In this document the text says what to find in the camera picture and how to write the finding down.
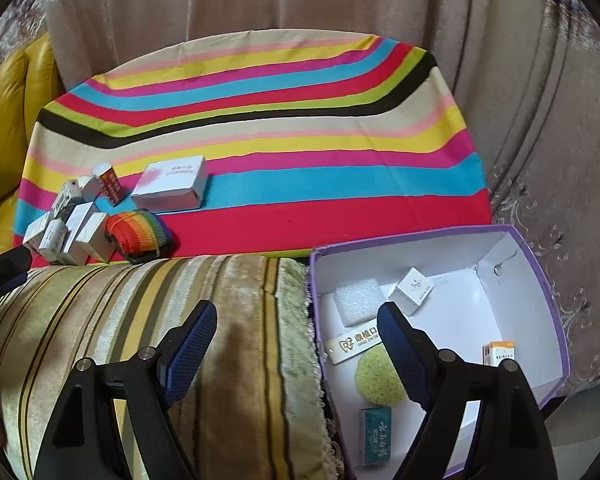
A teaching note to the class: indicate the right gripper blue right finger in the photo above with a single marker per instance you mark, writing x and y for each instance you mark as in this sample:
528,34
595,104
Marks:
411,353

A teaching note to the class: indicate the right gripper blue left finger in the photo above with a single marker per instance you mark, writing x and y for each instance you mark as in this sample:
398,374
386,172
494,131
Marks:
185,348

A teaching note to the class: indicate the green speckled sponge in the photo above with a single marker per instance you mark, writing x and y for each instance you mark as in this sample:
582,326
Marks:
376,379

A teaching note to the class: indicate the small white cube box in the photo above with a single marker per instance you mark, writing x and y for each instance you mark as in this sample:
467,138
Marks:
36,230

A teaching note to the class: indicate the gold dental box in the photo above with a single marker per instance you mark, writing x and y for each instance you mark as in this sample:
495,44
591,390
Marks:
352,344

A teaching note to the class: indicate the white box diamond logo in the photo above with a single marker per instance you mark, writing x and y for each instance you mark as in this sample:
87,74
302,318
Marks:
411,291

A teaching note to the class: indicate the white red medicine box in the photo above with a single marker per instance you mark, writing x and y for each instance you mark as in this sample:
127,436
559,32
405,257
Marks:
53,240

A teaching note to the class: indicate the white foam block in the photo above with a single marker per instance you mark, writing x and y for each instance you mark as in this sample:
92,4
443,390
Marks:
358,302

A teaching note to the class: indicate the orange white medicine box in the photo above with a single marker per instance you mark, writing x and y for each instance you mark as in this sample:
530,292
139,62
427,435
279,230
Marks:
494,352

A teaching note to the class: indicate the shiny blue foil box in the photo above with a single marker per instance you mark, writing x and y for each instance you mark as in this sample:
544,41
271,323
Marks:
376,436

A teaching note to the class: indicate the white plain box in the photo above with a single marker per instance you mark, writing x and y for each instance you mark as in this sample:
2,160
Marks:
93,238

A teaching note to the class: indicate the white barcode box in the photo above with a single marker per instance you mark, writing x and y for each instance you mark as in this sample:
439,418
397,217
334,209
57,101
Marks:
69,194

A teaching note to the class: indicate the rainbow striped pouch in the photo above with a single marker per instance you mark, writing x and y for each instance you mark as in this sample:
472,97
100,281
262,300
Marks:
139,236

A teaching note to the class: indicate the red blue foam-topped box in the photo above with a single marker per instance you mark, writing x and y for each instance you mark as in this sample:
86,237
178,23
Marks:
109,183

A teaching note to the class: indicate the white box pink blot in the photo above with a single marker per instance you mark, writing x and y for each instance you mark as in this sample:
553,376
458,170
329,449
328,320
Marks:
172,185

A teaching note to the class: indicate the white text-covered box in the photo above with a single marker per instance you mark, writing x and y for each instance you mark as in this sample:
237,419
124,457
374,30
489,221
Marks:
73,253

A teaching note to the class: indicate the purple white cardboard box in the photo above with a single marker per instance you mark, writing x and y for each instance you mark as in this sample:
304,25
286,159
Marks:
488,286

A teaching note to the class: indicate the yellow leather sofa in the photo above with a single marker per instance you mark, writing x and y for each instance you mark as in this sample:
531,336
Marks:
29,79

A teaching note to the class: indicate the rainbow striped tablecloth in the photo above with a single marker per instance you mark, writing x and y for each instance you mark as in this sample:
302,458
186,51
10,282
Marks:
310,138

